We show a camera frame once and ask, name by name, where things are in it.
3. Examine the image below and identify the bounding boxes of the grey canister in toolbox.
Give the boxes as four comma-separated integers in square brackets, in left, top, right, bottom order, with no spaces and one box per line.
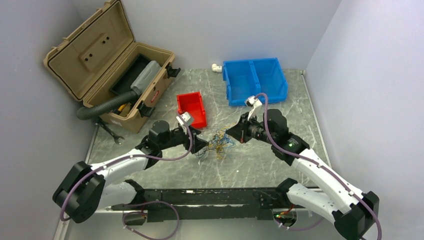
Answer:
[130,60,162,97]

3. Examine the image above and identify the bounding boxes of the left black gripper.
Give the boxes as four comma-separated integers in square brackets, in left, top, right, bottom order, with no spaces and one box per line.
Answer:
[159,125,209,154]

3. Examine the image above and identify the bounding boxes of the black metal wrench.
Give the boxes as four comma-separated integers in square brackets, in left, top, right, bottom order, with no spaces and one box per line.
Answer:
[96,120,125,145]

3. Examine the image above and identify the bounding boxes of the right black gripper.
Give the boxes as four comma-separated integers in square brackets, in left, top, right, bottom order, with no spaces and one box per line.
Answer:
[226,111,276,145]

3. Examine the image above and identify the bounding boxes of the red plastic bin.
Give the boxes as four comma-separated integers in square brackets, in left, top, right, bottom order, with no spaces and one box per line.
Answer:
[176,91,208,129]

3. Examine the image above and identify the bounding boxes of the blue divided plastic bin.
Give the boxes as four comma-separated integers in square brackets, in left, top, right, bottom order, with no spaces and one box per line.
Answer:
[222,57,289,107]

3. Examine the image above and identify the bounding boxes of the black aluminium base frame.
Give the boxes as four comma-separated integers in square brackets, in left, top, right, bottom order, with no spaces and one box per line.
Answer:
[111,187,304,223]

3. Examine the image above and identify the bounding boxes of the tan open toolbox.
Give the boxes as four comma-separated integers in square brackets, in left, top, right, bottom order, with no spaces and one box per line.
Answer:
[43,0,179,133]

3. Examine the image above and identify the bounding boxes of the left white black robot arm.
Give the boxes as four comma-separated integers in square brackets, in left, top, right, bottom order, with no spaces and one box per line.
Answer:
[52,120,209,223]

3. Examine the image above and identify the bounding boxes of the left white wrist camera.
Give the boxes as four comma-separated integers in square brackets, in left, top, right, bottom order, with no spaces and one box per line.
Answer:
[176,112,195,127]

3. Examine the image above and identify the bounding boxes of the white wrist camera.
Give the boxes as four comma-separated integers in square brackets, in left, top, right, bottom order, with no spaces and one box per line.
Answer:
[176,112,195,127]
[245,95,263,121]

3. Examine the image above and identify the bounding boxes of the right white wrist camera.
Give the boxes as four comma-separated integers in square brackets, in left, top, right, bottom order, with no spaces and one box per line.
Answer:
[245,95,263,121]

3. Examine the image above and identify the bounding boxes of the white pipe elbow fitting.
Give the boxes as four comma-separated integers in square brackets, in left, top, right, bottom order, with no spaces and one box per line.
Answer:
[211,63,223,73]

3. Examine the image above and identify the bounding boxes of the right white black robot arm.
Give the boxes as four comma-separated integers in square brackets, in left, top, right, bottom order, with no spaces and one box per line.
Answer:
[226,109,380,240]

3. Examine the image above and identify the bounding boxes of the black corrugated hose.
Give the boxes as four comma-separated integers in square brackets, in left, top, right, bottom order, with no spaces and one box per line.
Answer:
[76,90,140,121]

